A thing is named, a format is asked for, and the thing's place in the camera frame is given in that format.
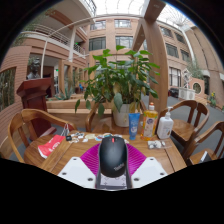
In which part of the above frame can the white pump bottle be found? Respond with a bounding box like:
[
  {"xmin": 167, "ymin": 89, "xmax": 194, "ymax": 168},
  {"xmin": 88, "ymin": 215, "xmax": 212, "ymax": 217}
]
[{"xmin": 156, "ymin": 106, "xmax": 175, "ymax": 140}]

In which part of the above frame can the green spiky plant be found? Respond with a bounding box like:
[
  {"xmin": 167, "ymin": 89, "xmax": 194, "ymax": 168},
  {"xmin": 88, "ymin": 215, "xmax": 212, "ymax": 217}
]
[{"xmin": 54, "ymin": 87, "xmax": 73, "ymax": 101}]

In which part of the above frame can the red and white bag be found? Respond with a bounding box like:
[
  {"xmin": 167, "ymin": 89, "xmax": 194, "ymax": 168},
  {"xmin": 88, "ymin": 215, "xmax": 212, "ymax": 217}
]
[{"xmin": 37, "ymin": 123, "xmax": 71, "ymax": 160}]

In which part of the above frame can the blue tube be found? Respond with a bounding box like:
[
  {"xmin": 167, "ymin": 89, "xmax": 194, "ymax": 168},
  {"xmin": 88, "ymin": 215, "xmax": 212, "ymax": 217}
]
[{"xmin": 128, "ymin": 112, "xmax": 141, "ymax": 141}]

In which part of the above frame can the grey white printed mouse pad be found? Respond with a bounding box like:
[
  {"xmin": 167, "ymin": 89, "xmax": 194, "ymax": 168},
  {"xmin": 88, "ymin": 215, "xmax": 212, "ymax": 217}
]
[{"xmin": 99, "ymin": 173, "xmax": 130, "ymax": 190}]

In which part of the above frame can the white sculpture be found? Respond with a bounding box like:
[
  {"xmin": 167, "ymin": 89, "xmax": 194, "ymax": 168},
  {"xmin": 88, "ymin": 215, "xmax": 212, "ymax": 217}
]
[{"xmin": 181, "ymin": 68, "xmax": 194, "ymax": 91}]

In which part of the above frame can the clear plastic packet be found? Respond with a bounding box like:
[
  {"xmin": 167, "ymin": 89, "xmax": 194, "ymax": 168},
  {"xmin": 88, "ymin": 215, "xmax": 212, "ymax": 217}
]
[{"xmin": 147, "ymin": 139, "xmax": 173, "ymax": 150}]

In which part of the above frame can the dark bust statue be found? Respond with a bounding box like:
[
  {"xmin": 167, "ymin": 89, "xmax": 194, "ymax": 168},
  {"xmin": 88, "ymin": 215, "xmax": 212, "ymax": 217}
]
[{"xmin": 26, "ymin": 57, "xmax": 42, "ymax": 80}]

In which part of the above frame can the green potted plant white pot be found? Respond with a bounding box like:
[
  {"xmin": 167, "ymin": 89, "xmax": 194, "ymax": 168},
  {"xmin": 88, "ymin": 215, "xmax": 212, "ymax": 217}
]
[{"xmin": 74, "ymin": 44, "xmax": 161, "ymax": 128}]

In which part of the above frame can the black car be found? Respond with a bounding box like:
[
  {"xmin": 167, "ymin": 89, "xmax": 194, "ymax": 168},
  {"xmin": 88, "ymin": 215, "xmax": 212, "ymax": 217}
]
[{"xmin": 168, "ymin": 87, "xmax": 180, "ymax": 98}]

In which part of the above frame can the yellow dish soap bottle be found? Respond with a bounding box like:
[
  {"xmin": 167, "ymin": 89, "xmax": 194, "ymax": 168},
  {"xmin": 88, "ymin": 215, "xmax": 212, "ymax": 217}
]
[{"xmin": 140, "ymin": 102, "xmax": 159, "ymax": 142}]

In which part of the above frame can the black computer mouse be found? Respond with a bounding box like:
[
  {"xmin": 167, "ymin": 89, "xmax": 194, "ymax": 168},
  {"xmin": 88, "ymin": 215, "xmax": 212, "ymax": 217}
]
[{"xmin": 98, "ymin": 134, "xmax": 129, "ymax": 179}]

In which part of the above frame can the dark wooden pedestal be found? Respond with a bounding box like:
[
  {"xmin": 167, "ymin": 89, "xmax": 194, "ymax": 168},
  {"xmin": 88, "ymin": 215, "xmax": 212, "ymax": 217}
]
[{"xmin": 16, "ymin": 77, "xmax": 56, "ymax": 138}]

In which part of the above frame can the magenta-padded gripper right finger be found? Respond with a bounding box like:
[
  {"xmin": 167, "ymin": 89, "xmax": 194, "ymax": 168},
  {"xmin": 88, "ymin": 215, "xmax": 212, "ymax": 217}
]
[{"xmin": 124, "ymin": 143, "xmax": 169, "ymax": 190}]

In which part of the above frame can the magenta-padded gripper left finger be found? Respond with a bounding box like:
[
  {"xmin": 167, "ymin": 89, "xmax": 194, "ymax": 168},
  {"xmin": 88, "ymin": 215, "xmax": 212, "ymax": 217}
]
[{"xmin": 57, "ymin": 143, "xmax": 103, "ymax": 190}]

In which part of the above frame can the yellow flowering plant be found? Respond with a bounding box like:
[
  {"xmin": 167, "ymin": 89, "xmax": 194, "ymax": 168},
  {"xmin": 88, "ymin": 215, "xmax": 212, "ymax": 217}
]
[{"xmin": 207, "ymin": 92, "xmax": 218, "ymax": 106}]

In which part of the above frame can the black flat notebook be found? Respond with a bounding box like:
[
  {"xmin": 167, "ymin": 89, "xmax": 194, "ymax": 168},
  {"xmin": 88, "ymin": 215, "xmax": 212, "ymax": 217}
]
[{"xmin": 196, "ymin": 150, "xmax": 214, "ymax": 164}]

